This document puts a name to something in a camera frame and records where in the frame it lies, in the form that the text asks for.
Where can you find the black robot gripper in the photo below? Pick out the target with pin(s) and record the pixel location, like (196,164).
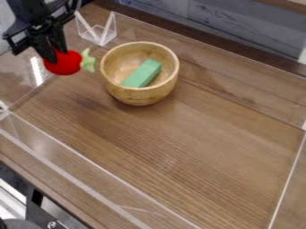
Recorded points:
(33,24)

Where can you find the red plush strawberry toy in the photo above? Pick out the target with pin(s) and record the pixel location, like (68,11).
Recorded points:
(72,62)

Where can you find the wooden bowl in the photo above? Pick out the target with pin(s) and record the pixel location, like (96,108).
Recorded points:
(121,62)

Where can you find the green rectangular block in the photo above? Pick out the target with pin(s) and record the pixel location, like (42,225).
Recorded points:
(144,75)

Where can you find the clear acrylic corner bracket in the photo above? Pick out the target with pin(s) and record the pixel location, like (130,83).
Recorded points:
(97,34)

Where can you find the clear acrylic tray wall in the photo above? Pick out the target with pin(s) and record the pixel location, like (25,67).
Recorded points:
(104,200)

